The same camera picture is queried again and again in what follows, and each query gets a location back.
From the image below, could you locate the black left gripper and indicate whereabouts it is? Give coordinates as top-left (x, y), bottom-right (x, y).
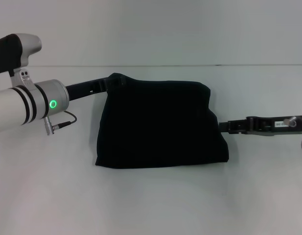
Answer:
top-left (64, 72), bottom-right (128, 101)

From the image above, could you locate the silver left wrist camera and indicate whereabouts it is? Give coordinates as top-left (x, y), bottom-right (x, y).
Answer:
top-left (0, 33), bottom-right (43, 89)

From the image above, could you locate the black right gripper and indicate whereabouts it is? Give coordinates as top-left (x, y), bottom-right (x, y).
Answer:
top-left (218, 115), bottom-right (302, 138)

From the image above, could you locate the black t-shirt with FREE print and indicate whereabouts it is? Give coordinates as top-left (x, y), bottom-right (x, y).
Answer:
top-left (95, 72), bottom-right (230, 170)

